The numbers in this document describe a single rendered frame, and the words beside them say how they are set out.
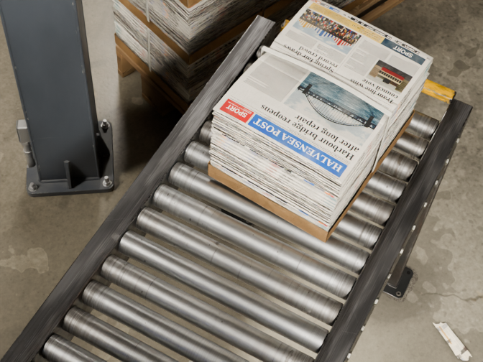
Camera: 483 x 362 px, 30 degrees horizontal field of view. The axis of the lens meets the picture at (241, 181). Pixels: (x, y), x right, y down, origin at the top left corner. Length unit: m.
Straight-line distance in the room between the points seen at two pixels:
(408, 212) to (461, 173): 1.11
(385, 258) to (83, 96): 1.06
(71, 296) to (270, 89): 0.55
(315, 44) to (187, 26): 0.76
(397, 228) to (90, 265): 0.62
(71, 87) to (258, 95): 0.88
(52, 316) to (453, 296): 1.38
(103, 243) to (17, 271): 0.94
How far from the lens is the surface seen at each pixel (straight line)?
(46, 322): 1.74
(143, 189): 1.87
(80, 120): 2.60
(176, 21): 2.57
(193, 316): 1.73
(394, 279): 2.68
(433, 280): 2.76
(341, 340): 1.73
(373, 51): 1.83
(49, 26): 2.31
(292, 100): 1.72
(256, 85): 1.74
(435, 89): 2.08
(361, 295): 1.78
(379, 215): 1.89
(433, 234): 2.84
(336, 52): 1.82
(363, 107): 1.74
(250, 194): 1.83
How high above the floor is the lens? 2.36
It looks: 56 degrees down
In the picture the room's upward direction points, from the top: 5 degrees clockwise
